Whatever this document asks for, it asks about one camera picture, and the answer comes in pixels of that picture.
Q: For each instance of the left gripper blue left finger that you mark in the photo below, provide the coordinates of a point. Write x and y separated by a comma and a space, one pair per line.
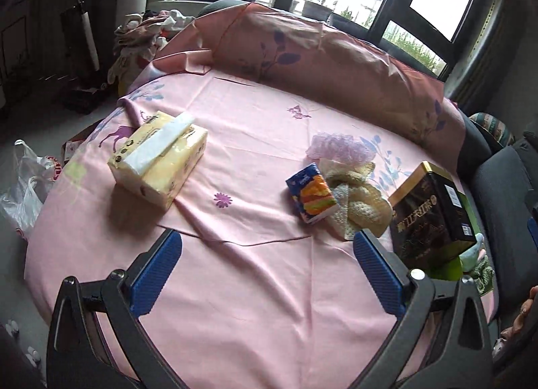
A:
96, 339

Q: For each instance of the white plastic bag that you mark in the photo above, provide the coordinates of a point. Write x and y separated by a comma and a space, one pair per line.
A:
33, 178

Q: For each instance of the green knitted cloth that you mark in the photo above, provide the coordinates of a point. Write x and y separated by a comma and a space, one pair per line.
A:
483, 274

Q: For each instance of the yellow terry towel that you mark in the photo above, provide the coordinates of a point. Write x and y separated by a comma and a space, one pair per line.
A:
369, 210

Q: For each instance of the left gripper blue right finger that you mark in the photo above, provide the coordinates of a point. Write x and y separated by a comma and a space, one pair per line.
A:
459, 353

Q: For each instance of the blue elephant plush toy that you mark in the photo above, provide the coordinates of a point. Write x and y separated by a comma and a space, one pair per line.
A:
469, 258

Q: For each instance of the white waffle cloth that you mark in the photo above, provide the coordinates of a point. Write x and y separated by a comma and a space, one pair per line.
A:
340, 221

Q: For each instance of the red white cardboard box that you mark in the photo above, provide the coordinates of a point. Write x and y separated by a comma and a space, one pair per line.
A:
69, 148

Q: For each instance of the large yellow tissue pack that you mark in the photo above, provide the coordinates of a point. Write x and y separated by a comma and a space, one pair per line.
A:
158, 157

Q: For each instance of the blue pocket tissue pack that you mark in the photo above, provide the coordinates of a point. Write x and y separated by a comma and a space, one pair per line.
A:
313, 198

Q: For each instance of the dark grey sofa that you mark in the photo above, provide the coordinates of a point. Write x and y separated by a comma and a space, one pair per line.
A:
502, 183

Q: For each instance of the striped cushion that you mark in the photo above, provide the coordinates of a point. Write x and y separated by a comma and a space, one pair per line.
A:
494, 130

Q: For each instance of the pile of clothes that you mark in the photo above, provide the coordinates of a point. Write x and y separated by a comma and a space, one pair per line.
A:
138, 39

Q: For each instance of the small potted plant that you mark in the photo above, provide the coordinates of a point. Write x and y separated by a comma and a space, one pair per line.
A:
316, 9

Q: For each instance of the black tea box lid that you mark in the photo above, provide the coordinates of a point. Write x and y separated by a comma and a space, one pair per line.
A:
427, 217

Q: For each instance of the pink patterned bed sheet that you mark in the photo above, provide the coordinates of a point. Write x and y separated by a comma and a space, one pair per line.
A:
258, 299

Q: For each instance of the long pink floral pillow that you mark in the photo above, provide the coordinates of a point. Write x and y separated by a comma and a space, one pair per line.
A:
313, 60

